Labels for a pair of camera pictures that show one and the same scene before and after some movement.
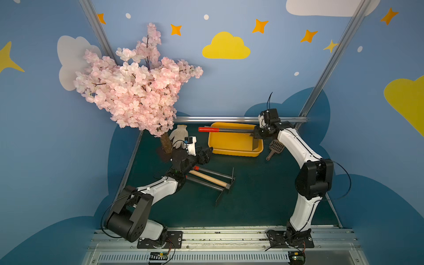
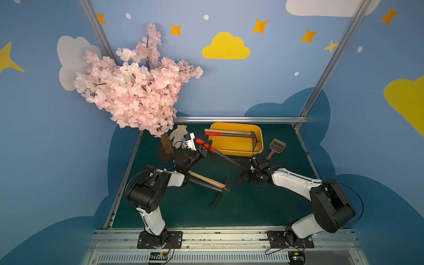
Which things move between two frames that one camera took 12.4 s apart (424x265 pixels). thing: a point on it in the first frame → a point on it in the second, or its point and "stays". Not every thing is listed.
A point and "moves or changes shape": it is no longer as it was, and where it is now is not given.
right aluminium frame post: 360,12 stays
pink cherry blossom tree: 140,90 stays
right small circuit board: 296,258 stays
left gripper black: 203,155 → 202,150
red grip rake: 232,178 → 223,156
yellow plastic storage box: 233,143 stays
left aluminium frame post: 95,26 stays
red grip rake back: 252,131 moves or changes shape
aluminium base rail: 229,245 stays
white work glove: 178,136 stays
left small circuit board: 159,255 stays
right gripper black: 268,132 → 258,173
